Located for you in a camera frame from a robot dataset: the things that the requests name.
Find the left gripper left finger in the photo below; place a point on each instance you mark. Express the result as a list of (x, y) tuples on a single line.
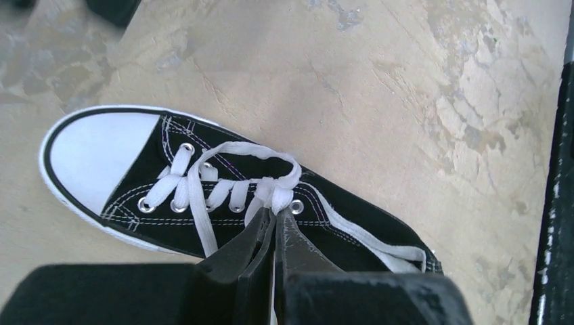
[(233, 286)]

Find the white shoelace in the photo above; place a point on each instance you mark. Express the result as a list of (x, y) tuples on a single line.
[(197, 187)]

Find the black white canvas sneaker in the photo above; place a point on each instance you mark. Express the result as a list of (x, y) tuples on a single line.
[(100, 161)]

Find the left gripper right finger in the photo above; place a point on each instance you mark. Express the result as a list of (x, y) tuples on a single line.
[(294, 252)]

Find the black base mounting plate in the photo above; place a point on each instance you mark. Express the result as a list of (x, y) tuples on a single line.
[(552, 301)]

